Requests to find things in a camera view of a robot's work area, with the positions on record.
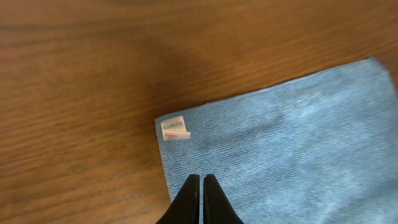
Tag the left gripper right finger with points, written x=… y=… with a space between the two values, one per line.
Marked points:
x=216 y=206

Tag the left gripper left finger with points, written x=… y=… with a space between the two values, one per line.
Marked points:
x=184 y=209

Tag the blue cloth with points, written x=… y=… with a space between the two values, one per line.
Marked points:
x=317 y=149

